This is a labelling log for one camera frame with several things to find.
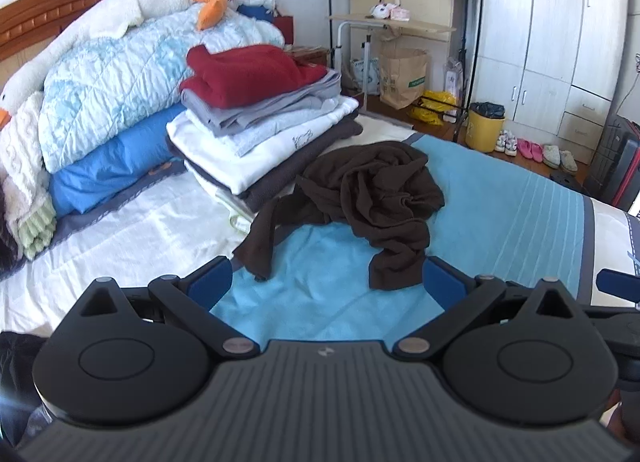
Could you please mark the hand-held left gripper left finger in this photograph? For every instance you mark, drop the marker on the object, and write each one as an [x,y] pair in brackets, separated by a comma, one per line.
[210,281]

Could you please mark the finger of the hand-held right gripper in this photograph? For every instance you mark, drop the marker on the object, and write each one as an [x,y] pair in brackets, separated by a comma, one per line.
[620,284]

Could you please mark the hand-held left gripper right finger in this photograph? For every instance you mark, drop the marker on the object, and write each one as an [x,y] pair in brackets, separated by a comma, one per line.
[442,282]

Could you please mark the dark brown garment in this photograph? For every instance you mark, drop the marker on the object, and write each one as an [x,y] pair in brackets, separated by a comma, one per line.
[370,187]

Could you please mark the stack of folded clothes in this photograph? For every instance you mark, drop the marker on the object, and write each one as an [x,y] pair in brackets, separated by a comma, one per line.
[225,152]

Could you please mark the cream folded garment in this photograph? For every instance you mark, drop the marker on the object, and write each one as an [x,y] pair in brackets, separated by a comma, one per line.
[225,199]

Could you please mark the black weight plate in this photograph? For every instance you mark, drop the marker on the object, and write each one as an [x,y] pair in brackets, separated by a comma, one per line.
[567,177]

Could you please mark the black suitcase with red trim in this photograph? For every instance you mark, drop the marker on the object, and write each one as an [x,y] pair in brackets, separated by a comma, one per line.
[610,162]

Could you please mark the white sneaker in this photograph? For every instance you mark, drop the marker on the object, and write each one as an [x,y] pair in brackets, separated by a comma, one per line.
[511,145]
[500,142]

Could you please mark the yellow trash bin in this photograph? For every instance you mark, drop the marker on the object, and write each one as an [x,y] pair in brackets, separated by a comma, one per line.
[482,135]

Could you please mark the blue folded quilt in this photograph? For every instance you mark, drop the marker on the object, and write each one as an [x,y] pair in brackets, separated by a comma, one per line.
[110,162]

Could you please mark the black bin liner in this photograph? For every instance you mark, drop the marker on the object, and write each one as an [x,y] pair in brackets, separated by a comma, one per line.
[487,110]

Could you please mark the yellow plastic bag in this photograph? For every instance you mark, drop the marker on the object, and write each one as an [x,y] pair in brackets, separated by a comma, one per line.
[437,100]

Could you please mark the grey folded garment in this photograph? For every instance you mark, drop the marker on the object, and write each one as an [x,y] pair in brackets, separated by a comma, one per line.
[280,110]

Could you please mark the white packaging box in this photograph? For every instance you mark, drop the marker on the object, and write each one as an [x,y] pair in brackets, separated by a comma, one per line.
[454,77]

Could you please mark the brown paper bag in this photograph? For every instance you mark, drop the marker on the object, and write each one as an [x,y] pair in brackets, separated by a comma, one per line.
[400,77]

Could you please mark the red folded sweater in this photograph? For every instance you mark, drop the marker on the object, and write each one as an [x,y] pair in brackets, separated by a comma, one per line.
[250,75]

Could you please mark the dark cloth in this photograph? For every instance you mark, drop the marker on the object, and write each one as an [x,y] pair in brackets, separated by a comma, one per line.
[20,382]

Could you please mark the light blue quilt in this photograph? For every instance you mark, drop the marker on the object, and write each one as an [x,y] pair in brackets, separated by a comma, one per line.
[110,87]

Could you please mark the white printed plastic bag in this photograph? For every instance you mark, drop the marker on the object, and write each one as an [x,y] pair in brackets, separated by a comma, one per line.
[365,75]

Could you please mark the white knit blanket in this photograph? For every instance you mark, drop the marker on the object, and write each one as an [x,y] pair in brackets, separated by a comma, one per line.
[25,152]

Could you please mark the wooden nightstand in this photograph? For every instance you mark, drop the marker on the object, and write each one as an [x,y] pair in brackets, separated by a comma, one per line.
[310,56]

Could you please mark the rolling side table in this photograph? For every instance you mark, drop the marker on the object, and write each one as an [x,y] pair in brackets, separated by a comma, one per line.
[400,28]

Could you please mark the small white pink toys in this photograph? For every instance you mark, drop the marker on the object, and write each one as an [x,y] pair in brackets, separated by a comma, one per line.
[390,11]

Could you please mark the white wardrobe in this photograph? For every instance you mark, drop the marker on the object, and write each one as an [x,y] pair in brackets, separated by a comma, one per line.
[550,17]

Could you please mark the blue white plush toy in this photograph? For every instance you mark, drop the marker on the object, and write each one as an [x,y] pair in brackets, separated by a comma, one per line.
[255,5]

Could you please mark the white goose plush toy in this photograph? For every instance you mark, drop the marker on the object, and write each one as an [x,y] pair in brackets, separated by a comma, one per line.
[125,7]

